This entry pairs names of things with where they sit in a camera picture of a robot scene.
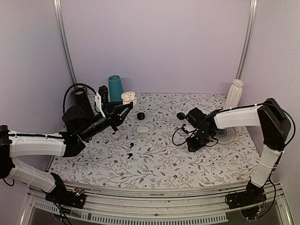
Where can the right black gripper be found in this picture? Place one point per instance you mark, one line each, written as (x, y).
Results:
(193, 146)

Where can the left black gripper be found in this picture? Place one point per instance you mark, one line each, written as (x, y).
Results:
(113, 116)

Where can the beige earbud charging case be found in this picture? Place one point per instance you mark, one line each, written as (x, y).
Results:
(129, 97)

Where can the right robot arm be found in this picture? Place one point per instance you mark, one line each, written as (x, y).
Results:
(268, 115)

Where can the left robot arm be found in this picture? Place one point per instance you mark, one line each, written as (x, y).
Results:
(80, 128)

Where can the black round earbud case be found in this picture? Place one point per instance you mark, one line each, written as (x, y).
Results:
(140, 116)

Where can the small white earbud case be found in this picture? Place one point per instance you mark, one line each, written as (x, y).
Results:
(116, 135)

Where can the white oval earbud case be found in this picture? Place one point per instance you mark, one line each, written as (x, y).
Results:
(142, 130)

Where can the black earbud case right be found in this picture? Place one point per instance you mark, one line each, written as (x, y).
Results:
(181, 116)

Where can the teal cylindrical cup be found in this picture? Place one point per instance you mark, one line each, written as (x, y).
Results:
(115, 88)

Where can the grey spiral ceramic plate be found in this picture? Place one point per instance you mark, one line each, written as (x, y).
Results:
(226, 136)

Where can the black cylindrical cup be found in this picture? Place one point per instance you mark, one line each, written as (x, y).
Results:
(81, 99)

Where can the floral patterned table mat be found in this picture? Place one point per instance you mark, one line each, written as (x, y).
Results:
(160, 157)

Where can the white pleated vase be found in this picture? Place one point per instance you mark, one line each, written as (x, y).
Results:
(234, 94)

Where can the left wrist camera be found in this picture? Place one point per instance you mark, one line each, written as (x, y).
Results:
(101, 100)

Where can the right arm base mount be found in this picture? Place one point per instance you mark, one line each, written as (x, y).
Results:
(244, 198)

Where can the front aluminium rail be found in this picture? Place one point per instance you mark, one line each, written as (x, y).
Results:
(182, 206)

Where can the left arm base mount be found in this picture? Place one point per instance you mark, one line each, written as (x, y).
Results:
(61, 196)

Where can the left aluminium frame post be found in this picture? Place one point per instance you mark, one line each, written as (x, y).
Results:
(63, 38)

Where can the aluminium frame post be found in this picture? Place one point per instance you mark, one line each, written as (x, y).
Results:
(247, 39)
(63, 38)

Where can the right aluminium frame post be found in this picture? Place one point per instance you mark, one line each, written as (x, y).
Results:
(247, 39)

